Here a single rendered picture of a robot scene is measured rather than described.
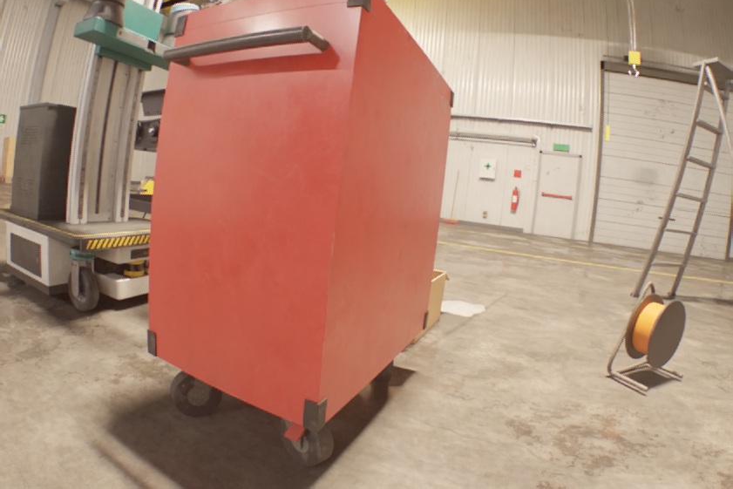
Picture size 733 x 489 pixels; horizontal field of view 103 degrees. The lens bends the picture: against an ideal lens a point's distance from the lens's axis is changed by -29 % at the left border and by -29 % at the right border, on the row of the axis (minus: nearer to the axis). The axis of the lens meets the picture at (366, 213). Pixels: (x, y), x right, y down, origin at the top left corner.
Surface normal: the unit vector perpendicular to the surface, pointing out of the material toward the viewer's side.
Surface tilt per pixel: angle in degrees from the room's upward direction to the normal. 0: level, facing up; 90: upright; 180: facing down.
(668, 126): 90
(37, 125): 90
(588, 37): 90
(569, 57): 90
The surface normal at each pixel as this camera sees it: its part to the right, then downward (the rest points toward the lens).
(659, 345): 0.29, 0.09
